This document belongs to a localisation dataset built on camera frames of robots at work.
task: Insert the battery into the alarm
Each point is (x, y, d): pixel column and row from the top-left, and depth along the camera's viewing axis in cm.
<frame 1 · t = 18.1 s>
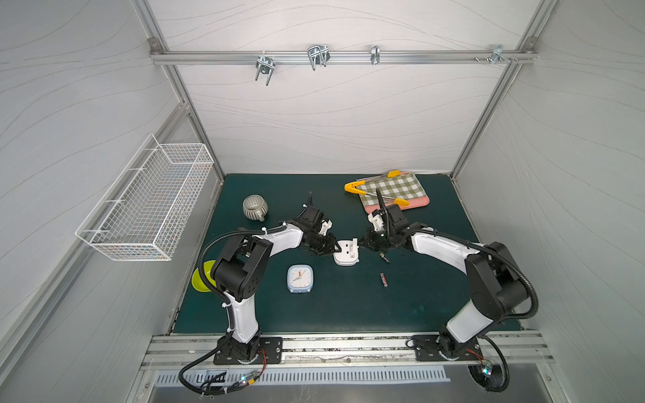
left hand: (340, 252, 91), fingers open
right hand: (358, 241, 90), fingers closed
white alarm clock: (348, 255, 92), point 4 cm above the table
blue alarm clock: (300, 278, 87), point 3 cm above the table
black gold battery: (385, 258, 95), on the table
red battery: (384, 280, 89), on the table
yellow steel tongs: (352, 187, 116), point 3 cm above the table
pink tray checkered cloth: (406, 191, 117), on the table

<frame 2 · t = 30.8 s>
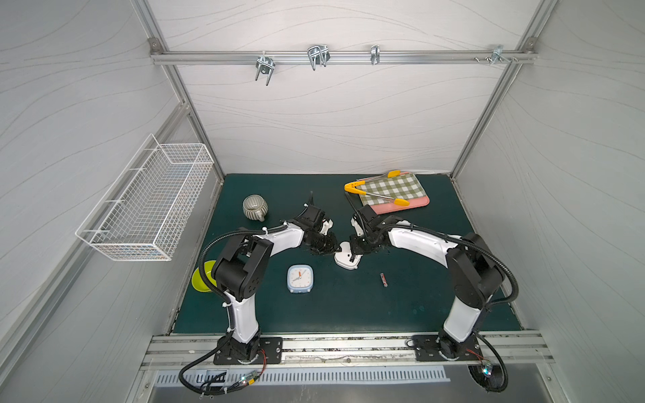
left hand: (340, 251, 91), fingers open
right hand: (352, 247, 91), fingers closed
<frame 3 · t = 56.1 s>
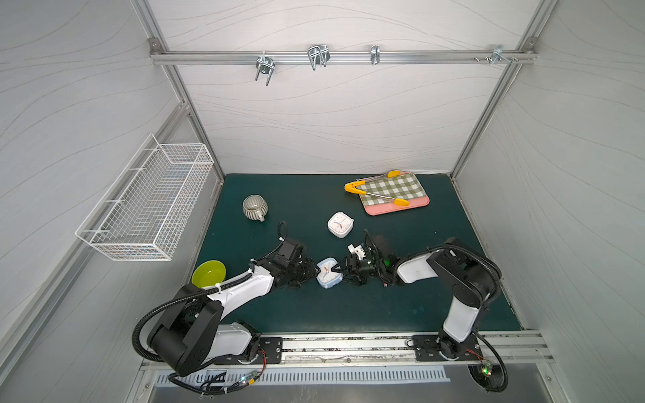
left hand: (319, 274, 85), fingers open
right hand: (333, 273, 86), fingers open
white alarm clock: (340, 224, 102), point 4 cm above the table
blue alarm clock: (326, 276, 87), point 4 cm above the table
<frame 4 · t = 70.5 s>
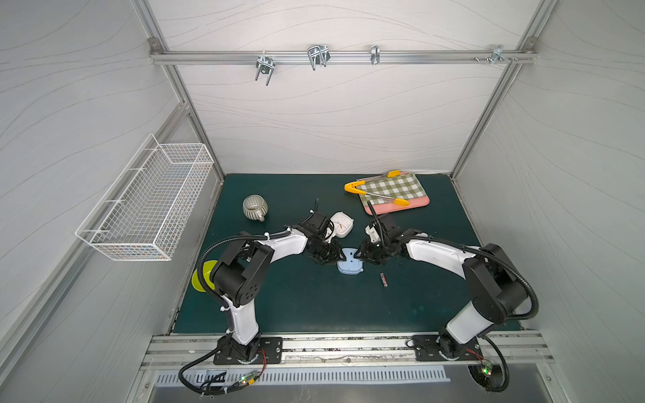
left hand: (344, 261, 89), fingers open
right hand: (355, 255, 89), fingers open
blue alarm clock: (352, 265, 90), point 4 cm above the table
